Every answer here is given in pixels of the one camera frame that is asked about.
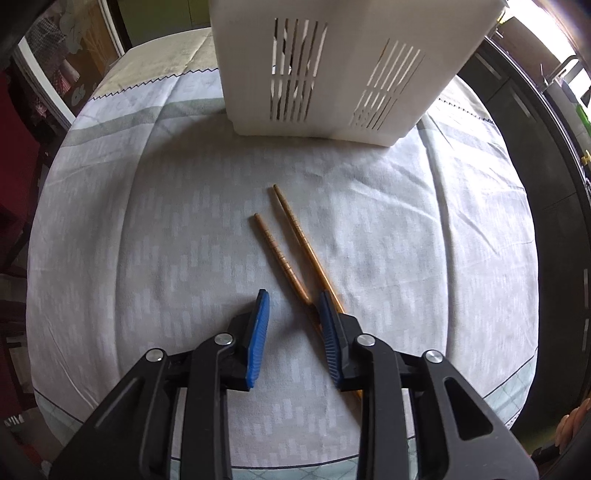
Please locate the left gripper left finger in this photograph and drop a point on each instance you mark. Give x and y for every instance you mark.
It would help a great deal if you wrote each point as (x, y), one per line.
(130, 434)

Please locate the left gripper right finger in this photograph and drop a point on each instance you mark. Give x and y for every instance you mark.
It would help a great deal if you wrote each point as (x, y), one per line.
(457, 434)

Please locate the chrome kitchen faucet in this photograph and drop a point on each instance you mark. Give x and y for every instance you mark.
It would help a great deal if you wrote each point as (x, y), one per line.
(570, 67)

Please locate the person's right hand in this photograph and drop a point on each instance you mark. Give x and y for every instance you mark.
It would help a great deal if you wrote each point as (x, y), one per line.
(570, 425)

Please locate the bamboo chopstick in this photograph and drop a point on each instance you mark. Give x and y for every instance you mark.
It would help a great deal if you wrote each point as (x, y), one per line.
(309, 252)
(299, 290)

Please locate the grey patterned tablecloth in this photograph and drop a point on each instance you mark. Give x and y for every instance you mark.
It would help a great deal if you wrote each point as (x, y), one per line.
(144, 237)

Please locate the white plastic utensil holder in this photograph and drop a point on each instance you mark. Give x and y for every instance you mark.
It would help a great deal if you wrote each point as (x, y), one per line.
(361, 71)

